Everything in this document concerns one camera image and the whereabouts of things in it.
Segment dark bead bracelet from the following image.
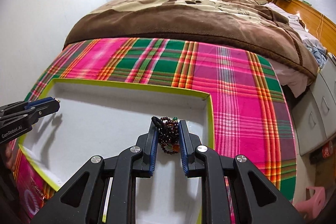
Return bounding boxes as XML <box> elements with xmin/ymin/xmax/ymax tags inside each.
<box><xmin>151</xmin><ymin>116</ymin><xmax>182</xmax><ymax>155</ymax></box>

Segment pink plastic stool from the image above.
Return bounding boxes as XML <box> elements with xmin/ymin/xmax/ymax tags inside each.
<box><xmin>294</xmin><ymin>186</ymin><xmax>326</xmax><ymax>222</ymax></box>

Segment yellow-green shallow box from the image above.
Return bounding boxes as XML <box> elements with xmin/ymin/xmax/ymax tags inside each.
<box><xmin>18</xmin><ymin>79</ymin><xmax>214</xmax><ymax>223</ymax></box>

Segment plaid pink green cloth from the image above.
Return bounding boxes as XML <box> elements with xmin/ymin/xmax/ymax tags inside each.
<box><xmin>14</xmin><ymin>38</ymin><xmax>296</xmax><ymax>221</ymax></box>

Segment grey bedside cabinet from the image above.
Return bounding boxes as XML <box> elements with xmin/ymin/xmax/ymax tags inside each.
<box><xmin>291</xmin><ymin>53</ymin><xmax>336</xmax><ymax>156</ymax></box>

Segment brown beige blanket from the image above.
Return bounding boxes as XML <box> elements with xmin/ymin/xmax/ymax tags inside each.
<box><xmin>65</xmin><ymin>0</ymin><xmax>318</xmax><ymax>83</ymax></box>

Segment wooden headboard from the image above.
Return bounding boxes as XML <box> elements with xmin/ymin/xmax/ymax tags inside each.
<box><xmin>275</xmin><ymin>0</ymin><xmax>336</xmax><ymax>55</ymax></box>

